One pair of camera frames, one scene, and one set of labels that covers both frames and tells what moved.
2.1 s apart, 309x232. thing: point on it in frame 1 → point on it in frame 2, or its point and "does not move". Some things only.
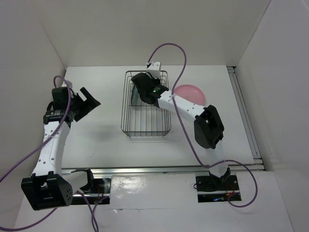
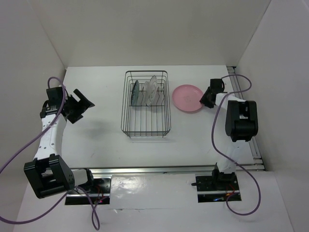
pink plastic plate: x=190 y=93 does not move
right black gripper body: x=155 y=81 → x=209 y=104
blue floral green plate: x=134 y=96 does not move
